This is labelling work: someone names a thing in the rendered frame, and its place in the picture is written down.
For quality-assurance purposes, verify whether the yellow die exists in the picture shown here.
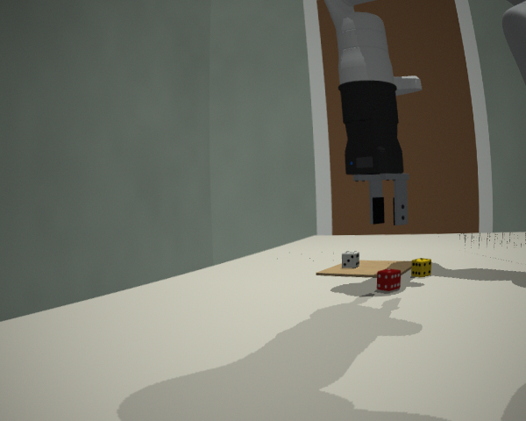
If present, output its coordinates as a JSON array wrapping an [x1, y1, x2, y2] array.
[[411, 258, 431, 277]]

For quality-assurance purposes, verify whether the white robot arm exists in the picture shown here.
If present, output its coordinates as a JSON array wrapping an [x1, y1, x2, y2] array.
[[324, 0, 526, 85]]

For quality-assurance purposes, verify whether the tan mat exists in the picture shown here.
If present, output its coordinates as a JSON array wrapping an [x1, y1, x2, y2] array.
[[316, 260, 412, 278]]

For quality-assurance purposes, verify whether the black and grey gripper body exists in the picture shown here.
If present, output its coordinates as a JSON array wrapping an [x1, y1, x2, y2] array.
[[338, 46, 422, 175]]

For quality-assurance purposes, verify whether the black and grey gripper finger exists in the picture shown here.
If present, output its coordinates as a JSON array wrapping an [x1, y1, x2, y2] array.
[[380, 174, 409, 225], [353, 175, 384, 225]]

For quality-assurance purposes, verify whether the white die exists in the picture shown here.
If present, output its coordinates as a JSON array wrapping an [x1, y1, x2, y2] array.
[[342, 252, 359, 268]]

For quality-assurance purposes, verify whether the red die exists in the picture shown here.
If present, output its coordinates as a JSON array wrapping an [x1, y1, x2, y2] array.
[[377, 269, 401, 291]]

